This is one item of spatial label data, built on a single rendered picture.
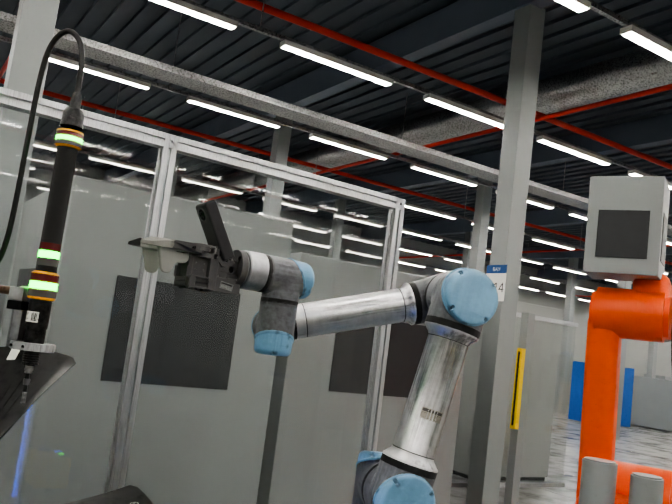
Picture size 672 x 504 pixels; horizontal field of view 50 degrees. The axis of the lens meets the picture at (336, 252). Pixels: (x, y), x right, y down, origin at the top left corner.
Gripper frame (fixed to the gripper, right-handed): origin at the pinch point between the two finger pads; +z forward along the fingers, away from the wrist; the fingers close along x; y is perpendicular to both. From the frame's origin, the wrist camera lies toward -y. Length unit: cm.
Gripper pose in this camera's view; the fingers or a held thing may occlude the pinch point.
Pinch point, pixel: (141, 239)
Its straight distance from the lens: 132.7
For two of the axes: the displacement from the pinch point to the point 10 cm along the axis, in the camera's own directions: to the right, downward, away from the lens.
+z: -8.1, -1.7, -5.6
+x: -5.7, 0.3, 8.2
